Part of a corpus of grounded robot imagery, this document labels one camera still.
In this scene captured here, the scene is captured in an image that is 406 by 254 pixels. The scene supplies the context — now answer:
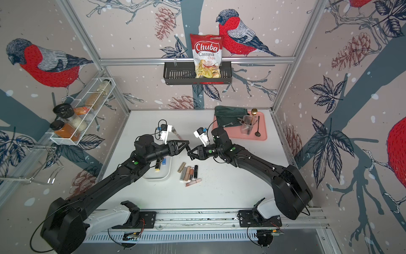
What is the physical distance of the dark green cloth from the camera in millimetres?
1163

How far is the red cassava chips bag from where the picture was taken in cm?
83

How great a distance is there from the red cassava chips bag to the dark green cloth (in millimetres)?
362
